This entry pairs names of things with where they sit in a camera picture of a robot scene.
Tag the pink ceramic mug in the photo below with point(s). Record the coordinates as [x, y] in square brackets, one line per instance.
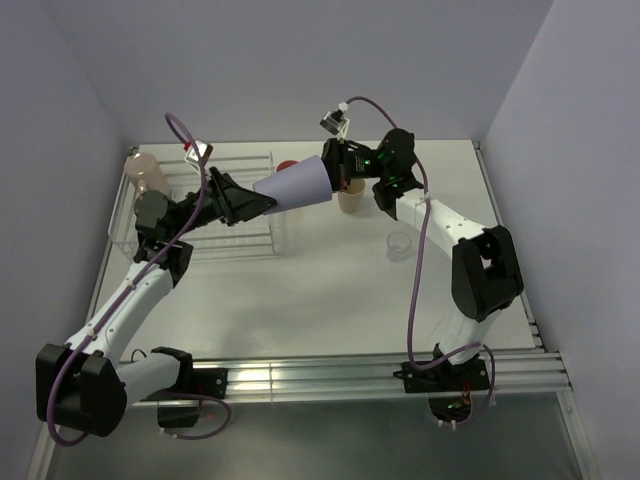
[145, 174]

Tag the clear acrylic dish rack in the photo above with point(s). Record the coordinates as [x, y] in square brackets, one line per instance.
[246, 165]

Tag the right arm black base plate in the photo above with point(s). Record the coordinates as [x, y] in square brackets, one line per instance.
[471, 376]

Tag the purple plastic cup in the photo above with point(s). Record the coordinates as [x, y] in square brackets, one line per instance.
[303, 184]

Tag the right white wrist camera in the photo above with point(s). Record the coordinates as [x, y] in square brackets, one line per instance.
[336, 122]

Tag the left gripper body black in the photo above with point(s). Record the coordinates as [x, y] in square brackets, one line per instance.
[209, 211]

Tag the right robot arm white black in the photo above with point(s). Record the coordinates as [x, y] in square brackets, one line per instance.
[485, 273]

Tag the clear glass near centre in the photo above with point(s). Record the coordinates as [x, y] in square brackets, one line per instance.
[398, 246]

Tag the red plastic cup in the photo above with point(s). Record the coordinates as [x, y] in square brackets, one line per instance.
[285, 165]

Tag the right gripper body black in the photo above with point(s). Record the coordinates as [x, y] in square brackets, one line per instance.
[345, 166]

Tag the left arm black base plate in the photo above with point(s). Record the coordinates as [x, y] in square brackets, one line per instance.
[210, 382]

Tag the beige plastic cup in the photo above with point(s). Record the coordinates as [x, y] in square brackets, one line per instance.
[349, 199]

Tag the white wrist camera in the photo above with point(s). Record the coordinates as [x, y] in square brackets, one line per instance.
[196, 151]
[336, 122]

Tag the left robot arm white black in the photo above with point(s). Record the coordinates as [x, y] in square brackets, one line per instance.
[80, 388]

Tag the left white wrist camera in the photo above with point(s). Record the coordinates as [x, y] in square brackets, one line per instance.
[196, 151]

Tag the aluminium mounting rail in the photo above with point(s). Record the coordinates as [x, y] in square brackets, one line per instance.
[316, 344]

